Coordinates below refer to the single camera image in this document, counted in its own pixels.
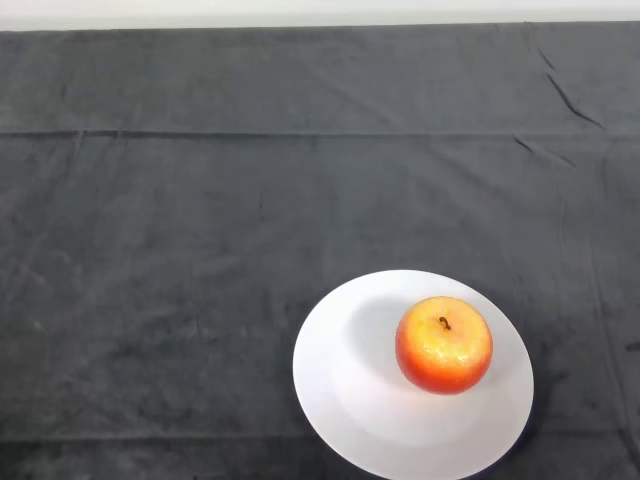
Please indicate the red yellow apple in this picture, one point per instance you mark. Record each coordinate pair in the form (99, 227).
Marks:
(444, 345)

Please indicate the white round plate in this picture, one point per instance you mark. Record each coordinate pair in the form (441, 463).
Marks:
(370, 400)

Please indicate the black cloth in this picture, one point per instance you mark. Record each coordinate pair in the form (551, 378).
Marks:
(300, 175)

